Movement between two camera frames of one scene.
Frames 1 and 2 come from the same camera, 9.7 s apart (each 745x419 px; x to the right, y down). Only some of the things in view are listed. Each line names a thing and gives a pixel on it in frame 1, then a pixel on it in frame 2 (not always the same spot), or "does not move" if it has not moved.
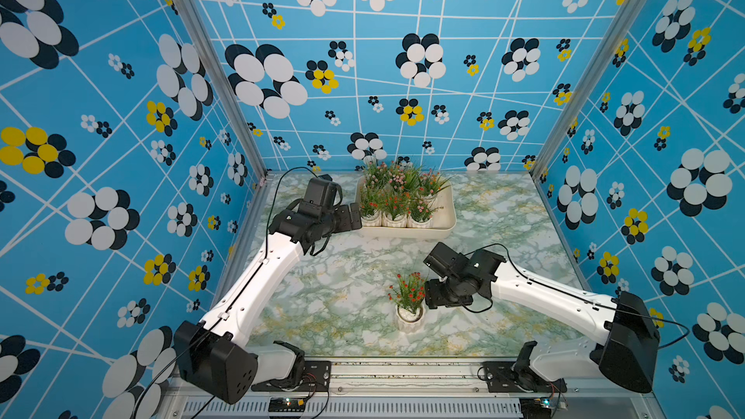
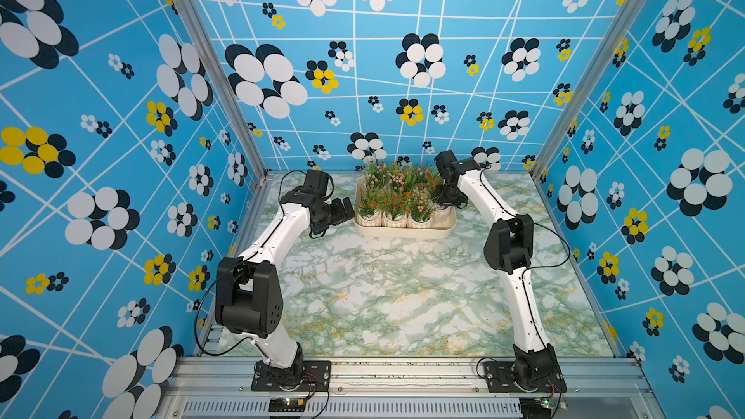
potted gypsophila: [410, 307] → [442, 216]
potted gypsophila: [429, 184] does not move
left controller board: [286, 404] does not move
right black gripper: [432, 298] → [439, 201]
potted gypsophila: [377, 177] does not move
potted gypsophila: [397, 207] does not move
